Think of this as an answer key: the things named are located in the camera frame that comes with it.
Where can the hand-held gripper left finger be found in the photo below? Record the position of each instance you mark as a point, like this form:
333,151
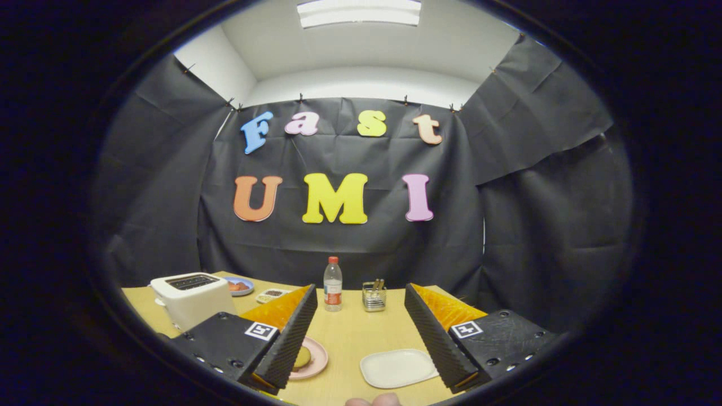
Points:
290,347

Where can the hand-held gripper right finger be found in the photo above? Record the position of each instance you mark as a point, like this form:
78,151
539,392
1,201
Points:
434,344

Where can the brown bread slice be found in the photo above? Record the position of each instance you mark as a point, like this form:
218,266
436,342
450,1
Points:
303,358

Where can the pink plate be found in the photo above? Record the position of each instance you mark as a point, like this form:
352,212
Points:
319,361

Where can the white rectangular plate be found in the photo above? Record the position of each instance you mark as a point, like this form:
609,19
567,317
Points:
395,369

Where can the white divided condiment tray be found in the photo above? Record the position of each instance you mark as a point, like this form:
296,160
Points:
271,298

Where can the blue plate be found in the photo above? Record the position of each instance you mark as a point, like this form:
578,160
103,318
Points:
249,292

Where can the clear red-capped water bottle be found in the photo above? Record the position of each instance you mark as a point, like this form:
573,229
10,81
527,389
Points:
333,282

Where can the red meat pieces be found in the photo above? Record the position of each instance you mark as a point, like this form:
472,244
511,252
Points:
238,286

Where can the wooden utensil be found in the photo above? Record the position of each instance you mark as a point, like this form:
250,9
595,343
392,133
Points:
377,285

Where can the white toaster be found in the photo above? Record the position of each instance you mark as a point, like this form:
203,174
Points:
192,307

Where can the black backdrop cloth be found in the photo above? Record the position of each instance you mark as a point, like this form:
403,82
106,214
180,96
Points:
350,248

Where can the ceiling light panel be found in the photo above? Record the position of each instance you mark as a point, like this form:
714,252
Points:
361,12

